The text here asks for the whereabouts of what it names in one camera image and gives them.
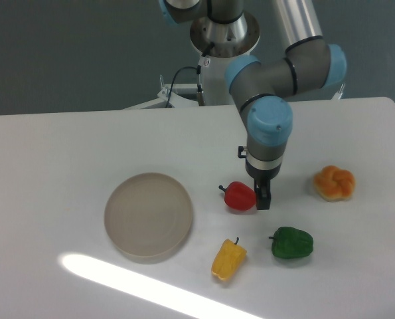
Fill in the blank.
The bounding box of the yellow toy bell pepper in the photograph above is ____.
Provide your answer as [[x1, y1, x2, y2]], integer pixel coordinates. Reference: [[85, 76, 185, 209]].
[[211, 237, 247, 281]]

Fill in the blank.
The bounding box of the black cable with connector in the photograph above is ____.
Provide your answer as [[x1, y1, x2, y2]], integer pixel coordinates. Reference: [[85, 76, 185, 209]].
[[165, 39, 216, 109]]

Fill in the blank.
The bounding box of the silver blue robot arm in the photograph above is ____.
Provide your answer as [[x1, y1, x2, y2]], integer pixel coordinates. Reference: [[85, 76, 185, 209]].
[[159, 1, 347, 210]]

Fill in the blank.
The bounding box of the green toy bell pepper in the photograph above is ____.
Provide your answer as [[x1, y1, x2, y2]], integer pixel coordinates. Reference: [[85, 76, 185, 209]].
[[269, 227, 314, 259]]

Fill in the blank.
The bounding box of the beige round plate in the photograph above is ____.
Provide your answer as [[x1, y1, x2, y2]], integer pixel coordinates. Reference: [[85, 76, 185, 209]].
[[104, 173, 194, 264]]

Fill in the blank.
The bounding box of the red toy bell pepper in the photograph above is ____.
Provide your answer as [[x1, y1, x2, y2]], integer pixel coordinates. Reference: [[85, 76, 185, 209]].
[[218, 181, 256, 211]]

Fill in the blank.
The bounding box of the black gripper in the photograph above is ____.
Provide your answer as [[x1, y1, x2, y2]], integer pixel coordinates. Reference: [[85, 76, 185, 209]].
[[245, 158, 281, 210]]

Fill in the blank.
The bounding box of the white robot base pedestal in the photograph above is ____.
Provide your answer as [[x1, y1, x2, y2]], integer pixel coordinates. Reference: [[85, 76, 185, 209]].
[[129, 54, 258, 110]]

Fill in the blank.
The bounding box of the orange knotted bread roll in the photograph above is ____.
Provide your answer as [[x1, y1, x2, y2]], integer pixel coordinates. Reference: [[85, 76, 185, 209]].
[[313, 165, 356, 201]]

